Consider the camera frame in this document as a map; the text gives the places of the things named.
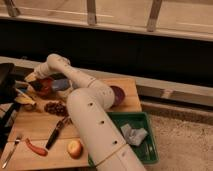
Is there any silver fork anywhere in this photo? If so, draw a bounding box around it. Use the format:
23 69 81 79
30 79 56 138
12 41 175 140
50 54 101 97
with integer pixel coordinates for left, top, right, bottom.
2 134 23 169

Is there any black handled knife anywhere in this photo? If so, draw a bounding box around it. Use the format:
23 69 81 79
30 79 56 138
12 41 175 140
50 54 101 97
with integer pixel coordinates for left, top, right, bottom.
45 117 69 149

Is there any yellow red apple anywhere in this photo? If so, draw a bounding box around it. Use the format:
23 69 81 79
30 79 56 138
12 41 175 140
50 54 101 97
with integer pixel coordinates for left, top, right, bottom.
67 140 83 159

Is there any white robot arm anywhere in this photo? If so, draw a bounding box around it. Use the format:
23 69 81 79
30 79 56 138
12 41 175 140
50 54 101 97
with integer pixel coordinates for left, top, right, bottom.
25 54 146 171

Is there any grey crumpled cloth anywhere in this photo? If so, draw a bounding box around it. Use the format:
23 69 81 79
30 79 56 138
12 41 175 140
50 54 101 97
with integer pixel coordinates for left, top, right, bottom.
121 124 148 146

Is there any green plastic tray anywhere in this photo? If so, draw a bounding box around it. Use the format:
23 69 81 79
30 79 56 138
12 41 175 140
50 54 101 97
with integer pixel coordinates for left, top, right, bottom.
87 111 160 168

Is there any bunch of dark grapes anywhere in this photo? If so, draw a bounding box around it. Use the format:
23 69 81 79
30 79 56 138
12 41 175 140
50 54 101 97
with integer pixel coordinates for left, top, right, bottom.
44 102 68 116

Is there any blue cup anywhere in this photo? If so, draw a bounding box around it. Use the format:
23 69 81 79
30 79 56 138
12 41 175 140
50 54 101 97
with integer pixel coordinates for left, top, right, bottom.
51 79 70 91

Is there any black chair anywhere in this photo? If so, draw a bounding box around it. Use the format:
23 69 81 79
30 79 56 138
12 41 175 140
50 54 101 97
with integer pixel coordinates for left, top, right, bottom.
0 63 17 150

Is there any banana in small dish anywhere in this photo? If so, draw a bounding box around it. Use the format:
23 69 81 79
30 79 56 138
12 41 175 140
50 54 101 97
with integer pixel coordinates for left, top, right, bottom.
15 89 36 111

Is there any purple plate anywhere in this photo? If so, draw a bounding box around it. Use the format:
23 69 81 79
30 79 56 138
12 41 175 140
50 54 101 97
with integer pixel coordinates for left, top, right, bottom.
111 86 125 106

